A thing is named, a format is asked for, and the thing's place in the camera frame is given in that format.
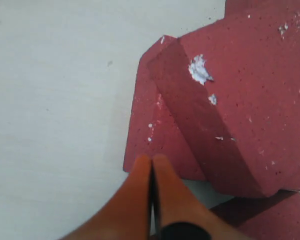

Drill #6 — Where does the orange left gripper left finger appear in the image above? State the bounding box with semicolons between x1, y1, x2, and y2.
62;154;152;240

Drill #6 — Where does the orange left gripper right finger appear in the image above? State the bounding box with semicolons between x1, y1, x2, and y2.
152;154;250;240

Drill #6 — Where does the back row left red brick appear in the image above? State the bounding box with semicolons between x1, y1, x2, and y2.
224;0;300;18

